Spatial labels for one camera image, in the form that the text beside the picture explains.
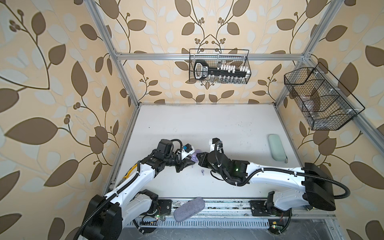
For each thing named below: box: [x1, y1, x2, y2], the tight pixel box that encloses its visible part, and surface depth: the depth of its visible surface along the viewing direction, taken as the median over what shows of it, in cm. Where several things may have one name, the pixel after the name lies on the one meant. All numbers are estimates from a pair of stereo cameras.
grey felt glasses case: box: [173, 197, 205, 222], surface depth 72 cm
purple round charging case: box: [190, 153, 199, 163], surface depth 78 cm
